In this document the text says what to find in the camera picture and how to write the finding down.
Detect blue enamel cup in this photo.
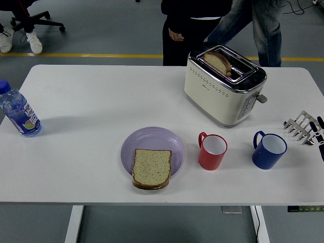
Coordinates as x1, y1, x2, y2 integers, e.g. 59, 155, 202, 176
252, 130, 288, 170

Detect black table cable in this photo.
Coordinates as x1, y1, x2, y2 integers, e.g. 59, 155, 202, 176
254, 206, 261, 243

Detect black office chair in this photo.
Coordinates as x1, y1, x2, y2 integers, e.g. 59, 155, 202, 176
0, 0, 66, 32

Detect grey under-table bracket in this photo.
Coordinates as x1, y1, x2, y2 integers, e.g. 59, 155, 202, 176
221, 206, 244, 215

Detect black floor cable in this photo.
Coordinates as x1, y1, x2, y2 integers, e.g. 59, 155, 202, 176
286, 0, 324, 15

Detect purple plate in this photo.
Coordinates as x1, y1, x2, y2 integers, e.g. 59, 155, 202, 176
120, 126, 185, 178

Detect upright bread slice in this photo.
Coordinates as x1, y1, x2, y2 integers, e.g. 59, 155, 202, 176
203, 50, 232, 77

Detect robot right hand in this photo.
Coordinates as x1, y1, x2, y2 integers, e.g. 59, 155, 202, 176
309, 115, 324, 163

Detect red enamel cup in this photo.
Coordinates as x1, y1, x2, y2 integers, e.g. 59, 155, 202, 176
197, 131, 228, 171

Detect cream and chrome toaster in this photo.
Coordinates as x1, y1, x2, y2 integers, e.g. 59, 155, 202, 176
184, 42, 268, 129

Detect person in black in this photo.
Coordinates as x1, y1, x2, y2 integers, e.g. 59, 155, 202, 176
161, 0, 233, 67

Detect person's hand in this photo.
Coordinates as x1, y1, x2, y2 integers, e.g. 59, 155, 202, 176
169, 27, 185, 41

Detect metal toast rack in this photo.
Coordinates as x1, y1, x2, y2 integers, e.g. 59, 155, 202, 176
282, 110, 322, 146

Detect white table leg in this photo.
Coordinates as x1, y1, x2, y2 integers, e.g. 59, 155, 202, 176
250, 205, 270, 243
64, 205, 85, 243

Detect seated person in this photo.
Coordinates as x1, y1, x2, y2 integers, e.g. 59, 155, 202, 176
0, 0, 43, 54

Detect standing person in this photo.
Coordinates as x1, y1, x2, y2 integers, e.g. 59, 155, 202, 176
207, 0, 283, 68

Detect table height control panel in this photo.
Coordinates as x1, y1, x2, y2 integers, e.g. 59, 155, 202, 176
287, 206, 324, 213

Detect flat bread slice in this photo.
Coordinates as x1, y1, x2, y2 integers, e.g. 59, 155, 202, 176
132, 148, 173, 190

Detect clear bottle with blue cap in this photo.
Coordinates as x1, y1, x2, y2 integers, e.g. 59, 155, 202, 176
0, 79, 43, 138

